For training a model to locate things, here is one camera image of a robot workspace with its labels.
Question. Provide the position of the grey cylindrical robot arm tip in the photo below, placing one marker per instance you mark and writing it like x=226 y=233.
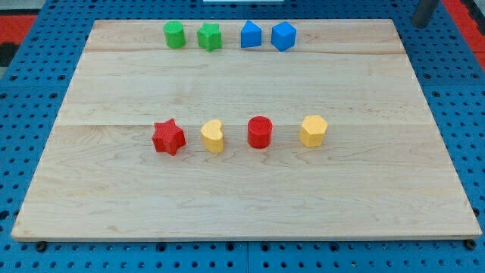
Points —
x=423 y=13

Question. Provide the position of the yellow hexagon block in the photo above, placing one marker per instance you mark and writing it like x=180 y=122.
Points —
x=312 y=132

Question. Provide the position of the red cylinder block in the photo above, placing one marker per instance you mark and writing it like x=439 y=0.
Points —
x=259 y=132

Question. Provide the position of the yellow heart block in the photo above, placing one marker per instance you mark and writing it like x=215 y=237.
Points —
x=213 y=136

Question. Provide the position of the red star block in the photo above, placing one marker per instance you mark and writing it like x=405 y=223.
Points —
x=168 y=137

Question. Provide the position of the blue triangular prism block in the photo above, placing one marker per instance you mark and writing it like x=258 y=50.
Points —
x=250 y=35

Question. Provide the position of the green star block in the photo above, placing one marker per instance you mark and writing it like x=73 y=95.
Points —
x=209 y=37

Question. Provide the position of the blue cube block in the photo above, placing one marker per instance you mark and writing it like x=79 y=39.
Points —
x=283 y=36

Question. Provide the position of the green cylinder block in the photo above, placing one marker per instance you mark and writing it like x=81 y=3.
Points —
x=174 y=34

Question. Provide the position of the light wooden board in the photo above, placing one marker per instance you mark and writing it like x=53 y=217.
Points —
x=382 y=172

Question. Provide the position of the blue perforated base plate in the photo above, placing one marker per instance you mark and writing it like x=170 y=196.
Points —
x=36 y=80

